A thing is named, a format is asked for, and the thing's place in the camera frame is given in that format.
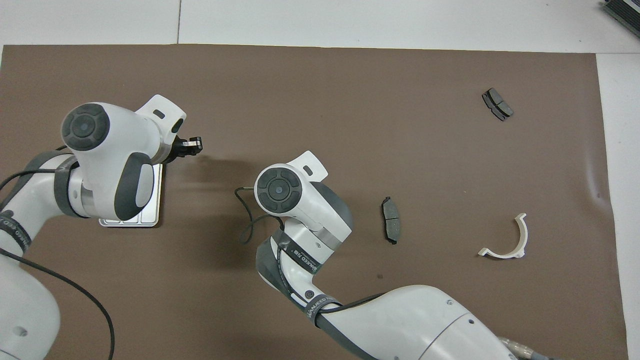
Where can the white curved plastic bracket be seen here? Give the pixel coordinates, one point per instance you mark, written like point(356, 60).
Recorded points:
point(522, 235)

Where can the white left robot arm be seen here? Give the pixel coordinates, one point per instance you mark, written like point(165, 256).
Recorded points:
point(120, 135)

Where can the dark ribbed device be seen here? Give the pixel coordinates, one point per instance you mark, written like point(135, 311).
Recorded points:
point(625, 12)

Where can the short grooved brake pad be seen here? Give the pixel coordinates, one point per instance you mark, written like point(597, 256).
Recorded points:
point(497, 104)

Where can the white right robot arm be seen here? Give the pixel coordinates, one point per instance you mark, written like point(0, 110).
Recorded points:
point(310, 210)

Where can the long dark brake pad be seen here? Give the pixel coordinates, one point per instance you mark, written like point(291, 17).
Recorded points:
point(391, 220)

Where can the brown table mat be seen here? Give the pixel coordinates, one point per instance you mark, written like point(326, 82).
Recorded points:
point(400, 100)

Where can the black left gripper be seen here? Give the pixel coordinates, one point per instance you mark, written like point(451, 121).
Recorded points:
point(175, 150)

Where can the silver metal tray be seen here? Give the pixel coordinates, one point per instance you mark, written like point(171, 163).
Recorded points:
point(150, 221)

